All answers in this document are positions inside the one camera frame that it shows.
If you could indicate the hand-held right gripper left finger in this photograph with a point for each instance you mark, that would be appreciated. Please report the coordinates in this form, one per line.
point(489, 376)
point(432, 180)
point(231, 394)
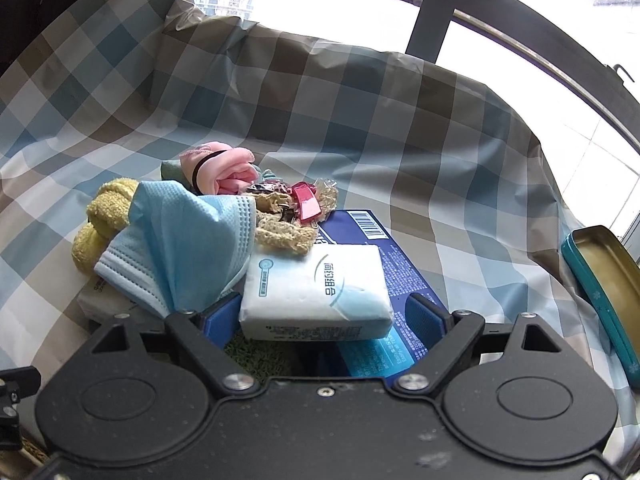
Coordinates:
point(220, 317)

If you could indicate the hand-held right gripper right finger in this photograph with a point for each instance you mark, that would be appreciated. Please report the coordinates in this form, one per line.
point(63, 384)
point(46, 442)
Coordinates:
point(424, 320)

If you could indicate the green towel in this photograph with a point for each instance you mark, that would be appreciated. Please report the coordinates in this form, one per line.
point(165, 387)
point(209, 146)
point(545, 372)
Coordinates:
point(260, 357)

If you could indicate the blue face mask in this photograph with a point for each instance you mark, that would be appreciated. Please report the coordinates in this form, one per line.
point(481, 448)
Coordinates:
point(190, 240)

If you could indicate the white tissue packet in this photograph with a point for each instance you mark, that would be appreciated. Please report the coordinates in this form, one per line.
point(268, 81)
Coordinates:
point(315, 295)

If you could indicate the yellow towel bundle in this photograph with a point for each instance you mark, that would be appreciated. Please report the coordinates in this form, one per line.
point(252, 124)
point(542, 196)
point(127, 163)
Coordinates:
point(105, 210)

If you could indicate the dark blue tissue pack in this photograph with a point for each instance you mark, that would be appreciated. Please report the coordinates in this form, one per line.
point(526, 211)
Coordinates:
point(400, 270)

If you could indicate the beige crochet cloth in plastic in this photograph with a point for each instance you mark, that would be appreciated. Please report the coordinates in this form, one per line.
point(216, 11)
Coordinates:
point(280, 237)

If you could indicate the grey printed packet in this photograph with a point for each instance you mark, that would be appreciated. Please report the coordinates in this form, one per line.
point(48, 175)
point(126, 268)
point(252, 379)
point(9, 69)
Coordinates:
point(100, 302)

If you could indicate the dark patterned hair clip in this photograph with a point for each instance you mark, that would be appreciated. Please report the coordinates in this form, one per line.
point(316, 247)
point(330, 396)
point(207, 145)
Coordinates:
point(265, 189)

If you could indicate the red hair clip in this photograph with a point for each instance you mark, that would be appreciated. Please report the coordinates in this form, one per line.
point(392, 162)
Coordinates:
point(306, 202)

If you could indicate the pink cloth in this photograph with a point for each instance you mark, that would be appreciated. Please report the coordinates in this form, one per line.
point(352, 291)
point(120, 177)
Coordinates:
point(232, 170)

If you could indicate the teal scrunchie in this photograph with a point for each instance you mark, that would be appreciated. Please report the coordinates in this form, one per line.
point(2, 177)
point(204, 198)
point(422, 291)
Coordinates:
point(270, 175)

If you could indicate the teal tin box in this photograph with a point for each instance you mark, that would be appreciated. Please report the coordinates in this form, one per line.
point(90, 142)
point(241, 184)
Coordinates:
point(600, 270)

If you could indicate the blue brown checked cloth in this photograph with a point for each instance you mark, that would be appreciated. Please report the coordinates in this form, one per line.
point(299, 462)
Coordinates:
point(350, 135)

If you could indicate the dark furniture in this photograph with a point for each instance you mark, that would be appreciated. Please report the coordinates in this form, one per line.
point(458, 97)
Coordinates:
point(30, 0)

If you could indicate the black metal bracket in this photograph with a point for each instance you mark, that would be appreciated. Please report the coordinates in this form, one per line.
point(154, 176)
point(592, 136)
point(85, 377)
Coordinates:
point(15, 410)

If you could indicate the dark window frame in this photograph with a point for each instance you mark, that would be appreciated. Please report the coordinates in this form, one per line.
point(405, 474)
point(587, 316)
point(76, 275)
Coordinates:
point(430, 10)

